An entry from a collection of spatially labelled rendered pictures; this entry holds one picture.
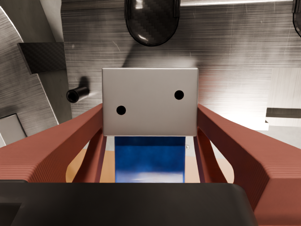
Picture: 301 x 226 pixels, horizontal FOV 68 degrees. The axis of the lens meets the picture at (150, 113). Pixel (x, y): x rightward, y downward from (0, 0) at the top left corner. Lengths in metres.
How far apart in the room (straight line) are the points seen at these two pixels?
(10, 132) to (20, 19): 0.11
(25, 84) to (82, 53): 0.09
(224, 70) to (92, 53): 0.10
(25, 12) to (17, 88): 0.08
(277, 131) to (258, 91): 0.12
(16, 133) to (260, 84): 0.23
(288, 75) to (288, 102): 0.02
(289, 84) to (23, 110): 0.25
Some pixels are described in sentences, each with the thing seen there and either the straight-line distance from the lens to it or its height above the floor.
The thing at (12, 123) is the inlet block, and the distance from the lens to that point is 0.27.
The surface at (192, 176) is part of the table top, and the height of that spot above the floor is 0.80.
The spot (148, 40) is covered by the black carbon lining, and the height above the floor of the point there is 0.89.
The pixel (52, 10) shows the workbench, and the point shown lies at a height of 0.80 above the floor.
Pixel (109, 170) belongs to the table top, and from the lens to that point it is 0.32.
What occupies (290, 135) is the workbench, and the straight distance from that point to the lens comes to 0.29.
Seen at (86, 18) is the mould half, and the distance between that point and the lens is 0.18.
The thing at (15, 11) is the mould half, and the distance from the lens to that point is 0.27.
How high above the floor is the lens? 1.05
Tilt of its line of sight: 71 degrees down
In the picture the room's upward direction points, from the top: 147 degrees counter-clockwise
